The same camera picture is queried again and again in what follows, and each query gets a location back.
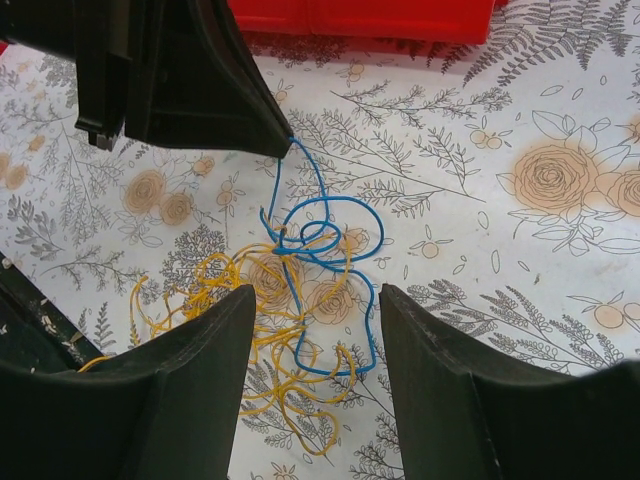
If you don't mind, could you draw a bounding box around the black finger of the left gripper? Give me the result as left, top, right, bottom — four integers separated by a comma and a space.
1, 0, 293, 158

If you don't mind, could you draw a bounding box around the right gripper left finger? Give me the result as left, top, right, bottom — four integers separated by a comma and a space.
1, 286, 256, 479

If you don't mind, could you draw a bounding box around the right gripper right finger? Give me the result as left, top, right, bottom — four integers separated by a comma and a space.
379, 284, 639, 479

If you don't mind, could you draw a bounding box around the blue wire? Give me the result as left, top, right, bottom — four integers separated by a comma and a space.
258, 135, 386, 377

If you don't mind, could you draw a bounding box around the red plastic bin tray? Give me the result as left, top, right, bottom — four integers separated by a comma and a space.
229, 0, 508, 45

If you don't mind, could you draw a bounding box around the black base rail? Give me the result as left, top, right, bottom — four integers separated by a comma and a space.
1, 256, 102, 373

